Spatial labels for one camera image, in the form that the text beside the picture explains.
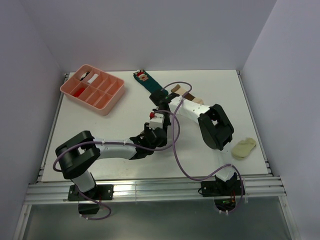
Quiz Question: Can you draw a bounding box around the cream yellow sock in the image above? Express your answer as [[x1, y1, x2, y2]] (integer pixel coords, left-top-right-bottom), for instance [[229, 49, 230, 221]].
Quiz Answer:
[[231, 137, 257, 160]]

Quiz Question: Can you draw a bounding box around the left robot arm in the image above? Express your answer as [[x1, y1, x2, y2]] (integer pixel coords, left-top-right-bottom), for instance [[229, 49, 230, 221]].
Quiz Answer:
[[55, 124, 168, 200]]

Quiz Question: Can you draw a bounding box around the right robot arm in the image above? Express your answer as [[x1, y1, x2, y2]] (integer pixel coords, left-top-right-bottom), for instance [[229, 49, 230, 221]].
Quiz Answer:
[[149, 90, 237, 195]]

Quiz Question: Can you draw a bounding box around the dark green Christmas sock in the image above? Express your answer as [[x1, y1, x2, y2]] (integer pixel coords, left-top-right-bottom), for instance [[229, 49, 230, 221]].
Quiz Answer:
[[133, 69, 163, 94]]

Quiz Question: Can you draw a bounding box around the striped beige brown sock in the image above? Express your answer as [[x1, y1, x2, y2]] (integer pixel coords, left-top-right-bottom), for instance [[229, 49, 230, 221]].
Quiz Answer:
[[170, 84, 204, 105]]

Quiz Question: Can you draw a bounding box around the pink divided organizer tray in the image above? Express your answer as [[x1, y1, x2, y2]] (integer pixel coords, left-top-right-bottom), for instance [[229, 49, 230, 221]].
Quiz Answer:
[[60, 64, 125, 116]]

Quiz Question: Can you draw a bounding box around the white rolled item in tray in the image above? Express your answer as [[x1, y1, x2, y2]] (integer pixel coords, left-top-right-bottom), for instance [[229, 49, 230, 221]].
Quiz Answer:
[[87, 73, 99, 85]]

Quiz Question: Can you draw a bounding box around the black item in tray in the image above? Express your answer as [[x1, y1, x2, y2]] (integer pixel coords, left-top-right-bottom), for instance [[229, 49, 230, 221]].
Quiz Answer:
[[80, 71, 90, 81]]

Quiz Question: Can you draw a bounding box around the red rolled item in tray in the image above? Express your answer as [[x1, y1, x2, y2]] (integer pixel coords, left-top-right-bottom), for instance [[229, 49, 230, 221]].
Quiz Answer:
[[73, 87, 85, 98]]

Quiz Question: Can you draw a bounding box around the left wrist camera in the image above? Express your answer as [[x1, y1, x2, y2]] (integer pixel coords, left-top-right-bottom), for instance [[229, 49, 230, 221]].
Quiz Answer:
[[148, 112, 165, 130]]

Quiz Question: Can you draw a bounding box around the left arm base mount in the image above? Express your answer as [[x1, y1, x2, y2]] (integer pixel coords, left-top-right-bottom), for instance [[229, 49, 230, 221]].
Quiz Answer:
[[67, 184, 114, 216]]

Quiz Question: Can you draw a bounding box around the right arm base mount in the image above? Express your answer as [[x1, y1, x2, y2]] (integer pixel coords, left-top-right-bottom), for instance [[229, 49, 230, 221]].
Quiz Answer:
[[198, 177, 246, 213]]

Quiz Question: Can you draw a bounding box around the aluminium front rail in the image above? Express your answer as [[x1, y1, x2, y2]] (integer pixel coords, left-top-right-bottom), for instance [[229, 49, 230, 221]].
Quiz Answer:
[[23, 176, 287, 205]]

